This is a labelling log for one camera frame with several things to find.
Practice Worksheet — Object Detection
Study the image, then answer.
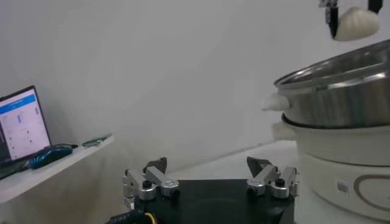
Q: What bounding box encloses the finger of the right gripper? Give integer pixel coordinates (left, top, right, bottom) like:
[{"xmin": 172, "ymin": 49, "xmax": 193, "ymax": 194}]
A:
[
  {"xmin": 367, "ymin": 0, "xmax": 384, "ymax": 15},
  {"xmin": 319, "ymin": 0, "xmax": 339, "ymax": 39}
]

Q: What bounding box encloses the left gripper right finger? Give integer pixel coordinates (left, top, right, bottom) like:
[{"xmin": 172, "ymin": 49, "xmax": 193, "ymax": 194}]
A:
[{"xmin": 246, "ymin": 156, "xmax": 300, "ymax": 200}]

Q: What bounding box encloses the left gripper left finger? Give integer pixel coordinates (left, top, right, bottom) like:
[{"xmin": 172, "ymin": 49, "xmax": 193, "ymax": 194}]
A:
[{"xmin": 122, "ymin": 156, "xmax": 181, "ymax": 211}]

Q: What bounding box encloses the white steamed baozi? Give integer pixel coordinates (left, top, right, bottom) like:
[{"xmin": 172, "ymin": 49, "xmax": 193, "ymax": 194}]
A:
[{"xmin": 333, "ymin": 6, "xmax": 381, "ymax": 42}]

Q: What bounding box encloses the stainless steel steamer basket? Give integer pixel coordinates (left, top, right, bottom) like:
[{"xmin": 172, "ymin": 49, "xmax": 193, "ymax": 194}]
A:
[{"xmin": 262, "ymin": 39, "xmax": 390, "ymax": 128}]

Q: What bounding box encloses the white electric pot base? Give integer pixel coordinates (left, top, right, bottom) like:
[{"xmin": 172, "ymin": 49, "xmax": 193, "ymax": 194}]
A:
[{"xmin": 272, "ymin": 114, "xmax": 390, "ymax": 222}]

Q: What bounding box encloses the white side desk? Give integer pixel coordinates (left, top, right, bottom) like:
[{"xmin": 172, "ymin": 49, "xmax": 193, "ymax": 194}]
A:
[{"xmin": 0, "ymin": 135, "xmax": 116, "ymax": 205}]

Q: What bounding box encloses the blue computer mouse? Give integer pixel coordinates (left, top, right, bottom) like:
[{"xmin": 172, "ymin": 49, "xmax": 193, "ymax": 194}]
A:
[{"xmin": 29, "ymin": 145, "xmax": 74, "ymax": 170}]

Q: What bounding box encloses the black laptop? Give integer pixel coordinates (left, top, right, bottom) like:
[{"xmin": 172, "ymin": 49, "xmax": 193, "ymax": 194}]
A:
[{"xmin": 0, "ymin": 85, "xmax": 52, "ymax": 180}]

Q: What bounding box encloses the green handled utility knife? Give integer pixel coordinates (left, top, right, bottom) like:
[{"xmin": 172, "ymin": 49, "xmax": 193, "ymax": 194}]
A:
[{"xmin": 82, "ymin": 133, "xmax": 113, "ymax": 149}]

